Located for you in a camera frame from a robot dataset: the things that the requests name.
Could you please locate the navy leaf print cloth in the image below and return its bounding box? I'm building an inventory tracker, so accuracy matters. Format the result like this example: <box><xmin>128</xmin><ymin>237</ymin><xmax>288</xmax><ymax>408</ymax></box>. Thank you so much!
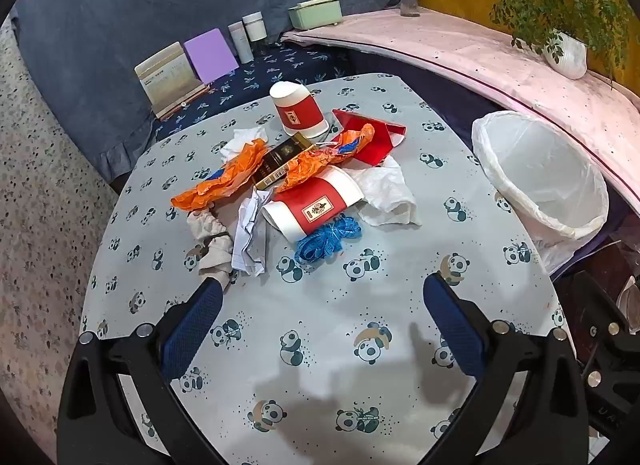
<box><xmin>150</xmin><ymin>42</ymin><xmax>351</xmax><ymax>143</ymax></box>

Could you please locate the red and white paper cup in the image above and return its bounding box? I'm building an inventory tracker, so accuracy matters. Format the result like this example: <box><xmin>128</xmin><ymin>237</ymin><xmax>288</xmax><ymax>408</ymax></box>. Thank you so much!
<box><xmin>261</xmin><ymin>165</ymin><xmax>365</xmax><ymax>244</ymax></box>
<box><xmin>269</xmin><ymin>81</ymin><xmax>331</xmax><ymax>140</ymax></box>

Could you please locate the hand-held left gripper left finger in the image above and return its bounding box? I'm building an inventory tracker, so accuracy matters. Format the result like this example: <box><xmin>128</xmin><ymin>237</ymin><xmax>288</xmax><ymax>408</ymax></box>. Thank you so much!
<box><xmin>56</xmin><ymin>276</ymin><xmax>241</xmax><ymax>465</ymax></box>

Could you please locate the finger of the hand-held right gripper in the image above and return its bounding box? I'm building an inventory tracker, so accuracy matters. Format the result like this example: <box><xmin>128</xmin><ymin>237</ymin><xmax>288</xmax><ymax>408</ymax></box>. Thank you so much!
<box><xmin>565</xmin><ymin>270</ymin><xmax>631</xmax><ymax>341</ymax></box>

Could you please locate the pale green tissue box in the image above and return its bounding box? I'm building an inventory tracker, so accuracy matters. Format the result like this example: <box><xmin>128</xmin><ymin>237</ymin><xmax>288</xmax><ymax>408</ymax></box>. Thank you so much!
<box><xmin>287</xmin><ymin>0</ymin><xmax>343</xmax><ymax>30</ymax></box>

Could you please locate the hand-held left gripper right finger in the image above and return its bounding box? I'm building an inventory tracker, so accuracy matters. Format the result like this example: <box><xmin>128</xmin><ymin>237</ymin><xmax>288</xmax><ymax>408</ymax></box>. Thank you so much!
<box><xmin>422</xmin><ymin>272</ymin><xmax>608</xmax><ymax>465</ymax></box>

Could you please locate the red paper packet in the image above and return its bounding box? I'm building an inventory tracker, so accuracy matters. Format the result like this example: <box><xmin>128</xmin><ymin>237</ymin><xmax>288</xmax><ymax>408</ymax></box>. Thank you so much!
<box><xmin>332</xmin><ymin>107</ymin><xmax>407</xmax><ymax>168</ymax></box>

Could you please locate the panda print tablecloth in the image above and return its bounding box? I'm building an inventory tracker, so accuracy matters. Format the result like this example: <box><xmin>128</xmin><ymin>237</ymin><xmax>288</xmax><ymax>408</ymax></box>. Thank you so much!
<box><xmin>79</xmin><ymin>72</ymin><xmax>576</xmax><ymax>465</ymax></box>

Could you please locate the small white tissue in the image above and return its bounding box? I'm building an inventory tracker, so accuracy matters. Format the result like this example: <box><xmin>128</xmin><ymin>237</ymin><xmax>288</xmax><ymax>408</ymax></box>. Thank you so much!
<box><xmin>220</xmin><ymin>126</ymin><xmax>270</xmax><ymax>163</ymax></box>

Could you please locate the orange plastic wrapper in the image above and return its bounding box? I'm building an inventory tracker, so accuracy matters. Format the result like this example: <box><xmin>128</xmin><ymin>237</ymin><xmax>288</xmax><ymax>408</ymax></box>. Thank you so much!
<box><xmin>276</xmin><ymin>122</ymin><xmax>376</xmax><ymax>193</ymax></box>
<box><xmin>171</xmin><ymin>137</ymin><xmax>271</xmax><ymax>210</ymax></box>

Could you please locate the tall grey white bottle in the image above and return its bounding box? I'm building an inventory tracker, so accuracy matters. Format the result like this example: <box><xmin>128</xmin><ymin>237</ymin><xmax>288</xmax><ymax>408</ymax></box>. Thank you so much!
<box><xmin>228</xmin><ymin>22</ymin><xmax>255</xmax><ymax>64</ymax></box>

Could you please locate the white lined paper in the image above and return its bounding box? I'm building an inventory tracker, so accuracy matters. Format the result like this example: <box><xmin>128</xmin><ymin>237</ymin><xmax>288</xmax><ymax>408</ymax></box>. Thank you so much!
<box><xmin>231</xmin><ymin>190</ymin><xmax>273</xmax><ymax>277</ymax></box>

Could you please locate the pink speckled cloth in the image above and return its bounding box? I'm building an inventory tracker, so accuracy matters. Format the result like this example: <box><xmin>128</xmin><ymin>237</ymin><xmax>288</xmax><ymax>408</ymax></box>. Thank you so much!
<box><xmin>280</xmin><ymin>7</ymin><xmax>640</xmax><ymax>190</ymax></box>

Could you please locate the blue string bundle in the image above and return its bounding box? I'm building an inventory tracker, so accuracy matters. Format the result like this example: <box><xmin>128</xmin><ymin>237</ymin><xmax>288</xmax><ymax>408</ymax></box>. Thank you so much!
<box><xmin>295</xmin><ymin>215</ymin><xmax>362</xmax><ymax>263</ymax></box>

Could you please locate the large white tissue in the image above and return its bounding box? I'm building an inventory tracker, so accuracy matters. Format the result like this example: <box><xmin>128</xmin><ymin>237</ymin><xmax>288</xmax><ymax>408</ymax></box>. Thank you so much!
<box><xmin>350</xmin><ymin>157</ymin><xmax>422</xmax><ymax>226</ymax></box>

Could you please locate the dark purple cloth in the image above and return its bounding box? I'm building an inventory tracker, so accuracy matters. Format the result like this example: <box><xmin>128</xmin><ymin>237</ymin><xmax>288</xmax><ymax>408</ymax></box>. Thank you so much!
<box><xmin>345</xmin><ymin>47</ymin><xmax>506</xmax><ymax>120</ymax></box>

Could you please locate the blue grey bed sheet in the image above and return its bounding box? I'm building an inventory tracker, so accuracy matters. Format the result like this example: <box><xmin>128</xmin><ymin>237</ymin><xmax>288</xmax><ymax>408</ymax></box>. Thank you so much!
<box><xmin>10</xmin><ymin>0</ymin><xmax>401</xmax><ymax>180</ymax></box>

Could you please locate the waste bin with white liner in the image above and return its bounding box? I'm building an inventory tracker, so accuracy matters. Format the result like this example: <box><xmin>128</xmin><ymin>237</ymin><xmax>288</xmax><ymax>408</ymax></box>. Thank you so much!
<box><xmin>471</xmin><ymin>110</ymin><xmax>611</xmax><ymax>276</ymax></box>

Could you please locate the black and gold cigarette box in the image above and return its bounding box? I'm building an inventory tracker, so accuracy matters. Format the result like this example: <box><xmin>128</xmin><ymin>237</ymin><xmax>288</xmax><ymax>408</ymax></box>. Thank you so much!
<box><xmin>254</xmin><ymin>134</ymin><xmax>317</xmax><ymax>190</ymax></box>

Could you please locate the beige open box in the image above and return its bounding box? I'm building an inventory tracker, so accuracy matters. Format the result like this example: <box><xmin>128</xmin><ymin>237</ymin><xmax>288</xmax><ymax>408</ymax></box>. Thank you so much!
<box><xmin>134</xmin><ymin>41</ymin><xmax>208</xmax><ymax>120</ymax></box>

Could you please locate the purple board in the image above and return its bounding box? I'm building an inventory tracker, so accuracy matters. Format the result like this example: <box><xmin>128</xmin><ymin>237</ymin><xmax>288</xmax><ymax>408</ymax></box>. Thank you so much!
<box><xmin>183</xmin><ymin>28</ymin><xmax>240</xmax><ymax>86</ymax></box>

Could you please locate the potted plant in white pot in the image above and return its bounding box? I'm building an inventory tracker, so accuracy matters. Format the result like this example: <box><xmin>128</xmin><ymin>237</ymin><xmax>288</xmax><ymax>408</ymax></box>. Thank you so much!
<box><xmin>457</xmin><ymin>0</ymin><xmax>633</xmax><ymax>90</ymax></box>

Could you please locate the short white jar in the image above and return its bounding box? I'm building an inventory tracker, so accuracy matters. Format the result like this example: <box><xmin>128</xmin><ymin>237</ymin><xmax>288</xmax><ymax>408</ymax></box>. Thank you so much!
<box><xmin>242</xmin><ymin>11</ymin><xmax>267</xmax><ymax>43</ymax></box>

